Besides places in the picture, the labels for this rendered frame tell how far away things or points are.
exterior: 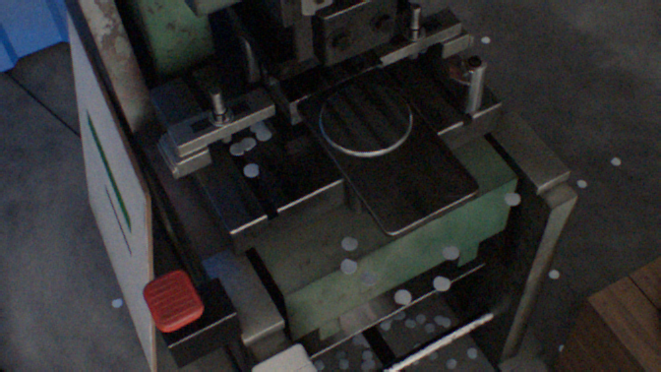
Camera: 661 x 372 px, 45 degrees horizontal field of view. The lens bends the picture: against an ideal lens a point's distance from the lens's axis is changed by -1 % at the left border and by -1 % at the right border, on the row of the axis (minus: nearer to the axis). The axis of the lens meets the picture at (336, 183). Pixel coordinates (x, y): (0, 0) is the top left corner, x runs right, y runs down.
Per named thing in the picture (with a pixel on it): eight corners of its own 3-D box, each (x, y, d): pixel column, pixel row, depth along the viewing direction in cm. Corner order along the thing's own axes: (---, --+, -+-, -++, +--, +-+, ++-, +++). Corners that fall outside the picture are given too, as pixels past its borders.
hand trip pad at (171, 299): (215, 335, 100) (206, 308, 94) (172, 357, 98) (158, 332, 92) (194, 292, 104) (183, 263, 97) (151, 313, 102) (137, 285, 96)
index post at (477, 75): (481, 107, 117) (490, 61, 110) (464, 115, 117) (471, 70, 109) (470, 94, 119) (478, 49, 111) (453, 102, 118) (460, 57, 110)
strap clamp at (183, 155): (281, 132, 116) (274, 84, 108) (175, 179, 112) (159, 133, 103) (263, 104, 119) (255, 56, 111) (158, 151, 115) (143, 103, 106)
